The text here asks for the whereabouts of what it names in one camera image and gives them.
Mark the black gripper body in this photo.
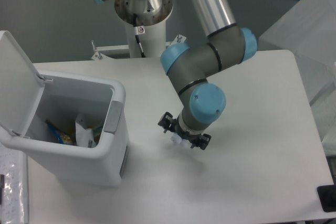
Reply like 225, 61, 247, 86
174, 121, 204, 142

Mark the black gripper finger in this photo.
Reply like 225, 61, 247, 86
191, 134, 212, 150
158, 112, 176, 133

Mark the crushed clear plastic bottle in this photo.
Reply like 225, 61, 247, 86
171, 133, 190, 148

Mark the white paper wrapper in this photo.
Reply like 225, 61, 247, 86
75, 113, 97, 148

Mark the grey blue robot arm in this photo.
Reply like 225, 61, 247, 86
94, 0, 257, 150

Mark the white trash can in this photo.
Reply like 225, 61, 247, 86
1, 71, 129, 187

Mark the white trash can lid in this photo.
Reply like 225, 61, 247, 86
1, 30, 52, 137

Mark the colourful snack wrapper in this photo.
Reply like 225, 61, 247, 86
45, 119, 76, 146

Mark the black device at edge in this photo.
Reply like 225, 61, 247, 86
317, 185, 335, 212

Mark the white paper notebook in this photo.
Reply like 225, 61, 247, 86
1, 145, 29, 223

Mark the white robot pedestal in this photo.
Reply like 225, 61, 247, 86
124, 21, 166, 57

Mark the white pedestal foot frame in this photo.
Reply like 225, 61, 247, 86
91, 34, 187, 60

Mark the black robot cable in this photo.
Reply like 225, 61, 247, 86
132, 13, 146, 58

